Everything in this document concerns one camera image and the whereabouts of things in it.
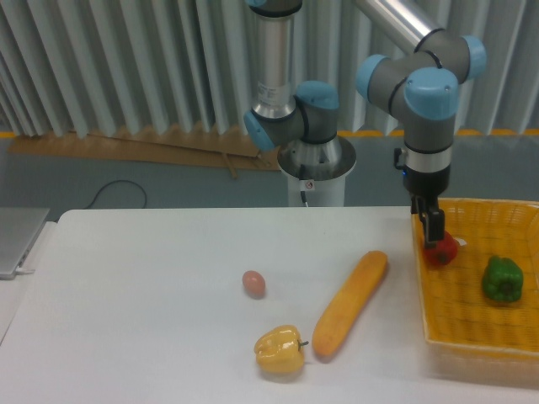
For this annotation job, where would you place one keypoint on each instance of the white paper tag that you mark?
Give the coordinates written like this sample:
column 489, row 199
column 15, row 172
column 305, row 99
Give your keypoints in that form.
column 461, row 242

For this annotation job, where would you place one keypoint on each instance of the silver laptop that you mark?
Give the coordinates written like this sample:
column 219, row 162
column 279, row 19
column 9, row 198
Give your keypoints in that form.
column 20, row 227

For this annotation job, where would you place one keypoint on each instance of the brown egg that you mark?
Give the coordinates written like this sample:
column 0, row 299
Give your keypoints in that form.
column 253, row 282

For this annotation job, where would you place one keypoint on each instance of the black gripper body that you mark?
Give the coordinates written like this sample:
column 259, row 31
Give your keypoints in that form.
column 426, row 185

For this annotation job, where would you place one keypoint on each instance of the long orange bread loaf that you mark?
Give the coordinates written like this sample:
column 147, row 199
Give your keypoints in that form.
column 336, row 321

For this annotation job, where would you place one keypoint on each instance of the green bell pepper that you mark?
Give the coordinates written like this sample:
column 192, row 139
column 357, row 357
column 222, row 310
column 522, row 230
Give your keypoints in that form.
column 502, row 280

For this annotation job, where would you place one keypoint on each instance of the brown cardboard sheet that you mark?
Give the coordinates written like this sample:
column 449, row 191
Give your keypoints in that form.
column 231, row 150

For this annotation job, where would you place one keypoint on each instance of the red bell pepper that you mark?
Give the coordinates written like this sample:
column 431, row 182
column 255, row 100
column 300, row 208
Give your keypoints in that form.
column 443, row 252

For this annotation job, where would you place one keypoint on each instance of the yellow woven basket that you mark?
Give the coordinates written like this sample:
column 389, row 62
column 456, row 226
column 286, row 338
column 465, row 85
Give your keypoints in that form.
column 457, row 315

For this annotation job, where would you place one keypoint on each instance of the yellow bell pepper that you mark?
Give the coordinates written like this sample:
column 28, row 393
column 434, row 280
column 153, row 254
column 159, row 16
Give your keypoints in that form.
column 280, row 351

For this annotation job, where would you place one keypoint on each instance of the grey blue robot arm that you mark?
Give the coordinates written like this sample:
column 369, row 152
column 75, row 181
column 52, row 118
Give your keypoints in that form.
column 420, row 90

